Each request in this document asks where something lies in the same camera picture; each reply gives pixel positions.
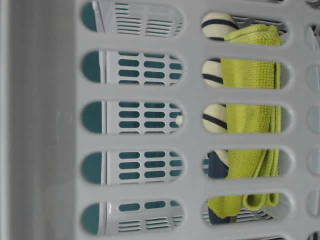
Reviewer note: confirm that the cream navy striped cloth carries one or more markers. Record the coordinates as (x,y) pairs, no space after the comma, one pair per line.
(215,26)

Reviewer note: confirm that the white plastic shopping basket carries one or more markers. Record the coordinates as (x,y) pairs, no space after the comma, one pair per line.
(43,141)

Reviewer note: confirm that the yellow-green microfiber cloth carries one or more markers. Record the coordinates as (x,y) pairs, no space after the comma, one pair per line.
(250,119)

